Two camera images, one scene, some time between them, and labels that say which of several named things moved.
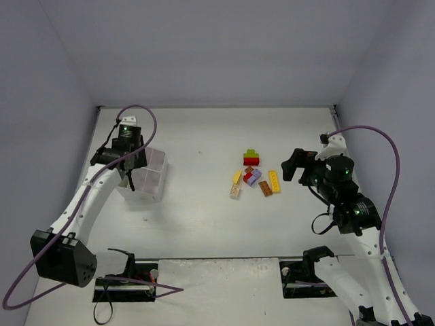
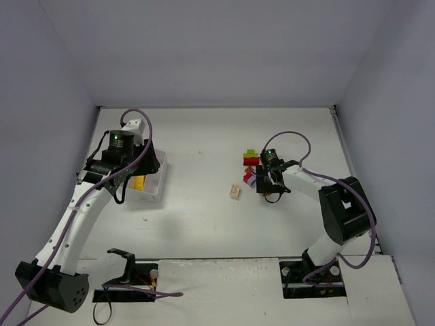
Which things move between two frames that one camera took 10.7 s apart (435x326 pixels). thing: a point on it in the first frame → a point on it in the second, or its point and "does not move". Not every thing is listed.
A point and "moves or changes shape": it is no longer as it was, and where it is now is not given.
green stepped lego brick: x=251 y=154 does not move
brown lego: x=249 y=169 does not move
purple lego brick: x=253 y=178 does not move
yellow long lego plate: x=274 y=180 moves or changes shape
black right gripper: x=304 y=166 → x=267 y=181
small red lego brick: x=246 y=176 does not move
